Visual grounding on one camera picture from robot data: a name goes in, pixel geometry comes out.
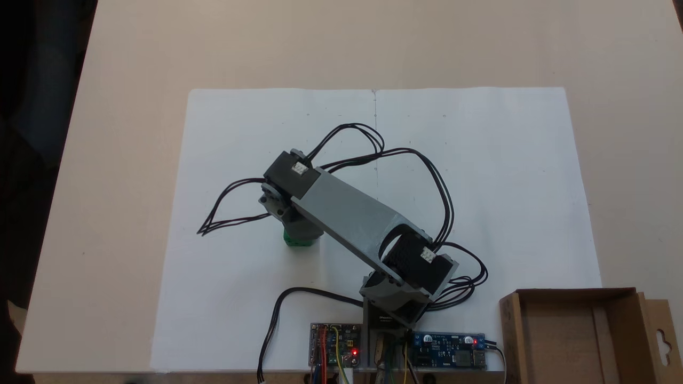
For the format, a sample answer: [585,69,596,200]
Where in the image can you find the green dice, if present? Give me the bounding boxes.
[282,229,320,247]

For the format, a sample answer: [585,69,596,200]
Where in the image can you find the black elbow servo cable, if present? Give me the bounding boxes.
[305,123,455,251]

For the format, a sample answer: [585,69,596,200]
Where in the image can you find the black board supply cable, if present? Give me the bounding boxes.
[483,341,507,384]

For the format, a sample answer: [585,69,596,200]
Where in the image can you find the white paper sheet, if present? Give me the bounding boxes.
[150,87,602,373]

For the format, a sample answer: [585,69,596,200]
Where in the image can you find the blue circuit board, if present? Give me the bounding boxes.
[411,332,487,370]

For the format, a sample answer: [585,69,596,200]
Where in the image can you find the red jumper wire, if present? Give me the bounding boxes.
[316,325,328,384]

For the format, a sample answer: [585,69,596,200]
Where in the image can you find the brown cardboard box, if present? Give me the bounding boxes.
[499,288,683,384]

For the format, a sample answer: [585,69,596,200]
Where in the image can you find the thick black power cable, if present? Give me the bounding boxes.
[258,288,364,383]

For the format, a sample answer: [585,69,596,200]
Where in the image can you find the yellow jumper wire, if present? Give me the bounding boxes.
[330,326,354,384]

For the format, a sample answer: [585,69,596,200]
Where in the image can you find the circuit board with jumper wires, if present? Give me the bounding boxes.
[309,323,362,369]

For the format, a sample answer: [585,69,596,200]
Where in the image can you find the black gripper servo cable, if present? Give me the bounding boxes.
[196,179,273,236]

